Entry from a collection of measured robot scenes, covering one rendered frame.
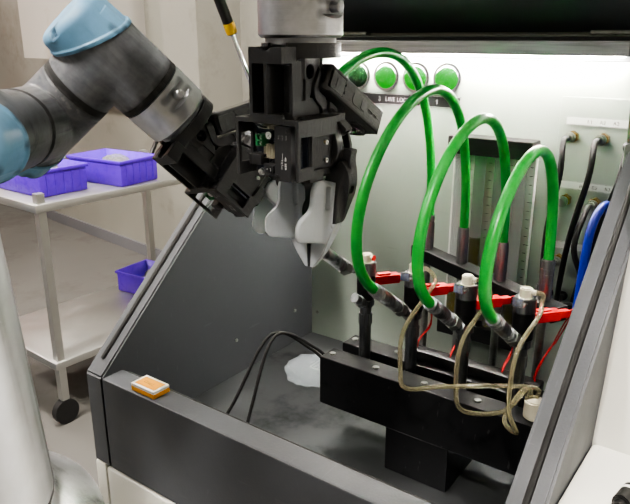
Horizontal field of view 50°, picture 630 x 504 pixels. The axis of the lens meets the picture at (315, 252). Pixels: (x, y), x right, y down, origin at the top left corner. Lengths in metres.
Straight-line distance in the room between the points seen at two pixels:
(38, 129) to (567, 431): 0.60
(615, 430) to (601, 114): 0.48
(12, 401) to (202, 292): 0.98
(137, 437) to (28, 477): 0.84
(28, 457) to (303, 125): 0.40
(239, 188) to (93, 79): 0.19
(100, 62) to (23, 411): 0.51
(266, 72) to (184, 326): 0.68
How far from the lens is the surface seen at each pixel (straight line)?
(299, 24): 0.58
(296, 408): 1.20
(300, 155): 0.57
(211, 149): 0.75
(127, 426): 1.08
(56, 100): 0.71
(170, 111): 0.71
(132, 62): 0.70
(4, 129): 0.59
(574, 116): 1.12
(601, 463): 0.87
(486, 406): 0.94
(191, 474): 1.01
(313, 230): 0.62
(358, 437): 1.13
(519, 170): 0.78
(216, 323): 1.23
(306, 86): 0.60
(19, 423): 0.23
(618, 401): 0.89
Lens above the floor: 1.45
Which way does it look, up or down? 18 degrees down
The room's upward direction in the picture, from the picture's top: straight up
